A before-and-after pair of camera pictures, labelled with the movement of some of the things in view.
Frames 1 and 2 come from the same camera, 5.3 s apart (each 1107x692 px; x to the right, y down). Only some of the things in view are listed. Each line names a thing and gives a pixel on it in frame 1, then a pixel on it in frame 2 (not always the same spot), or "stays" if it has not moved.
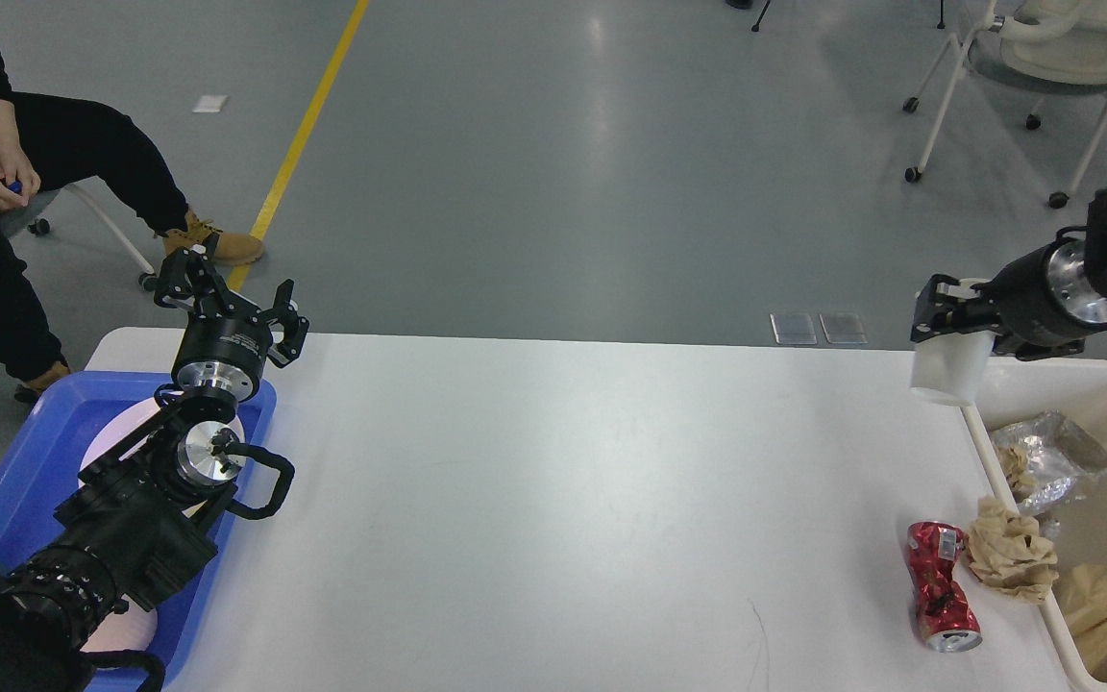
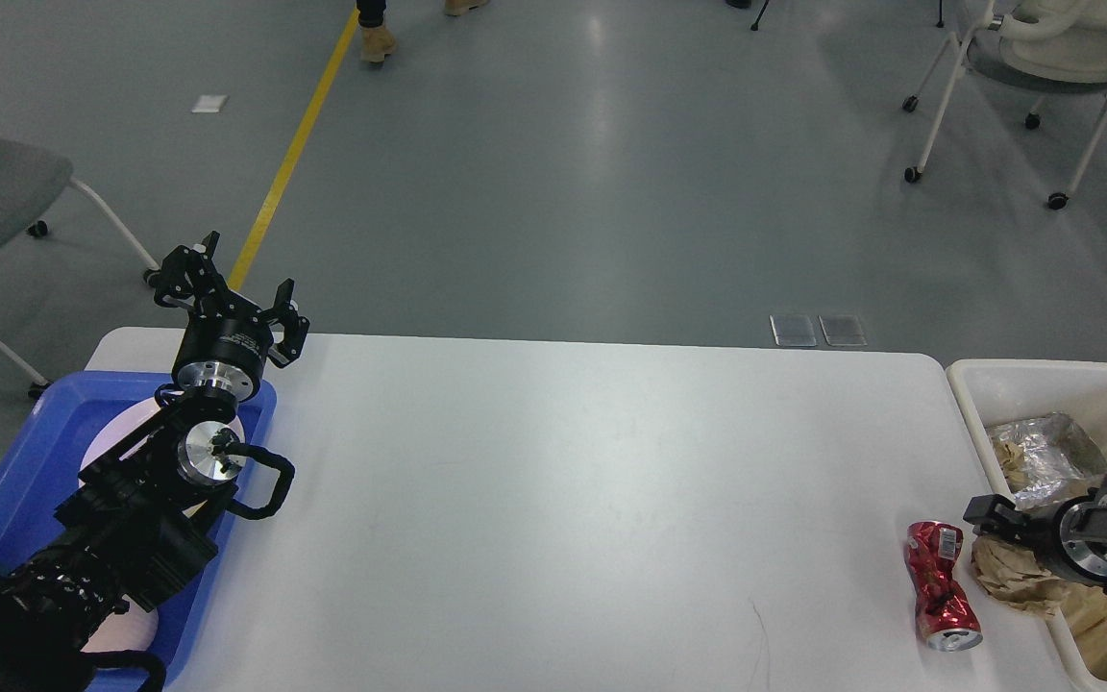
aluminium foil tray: (1061, 452) stays
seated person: (14, 147) to (377, 40)
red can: (948, 618) stays
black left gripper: (225, 349) stays
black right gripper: (1047, 294) to (1084, 537)
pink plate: (129, 421) stays
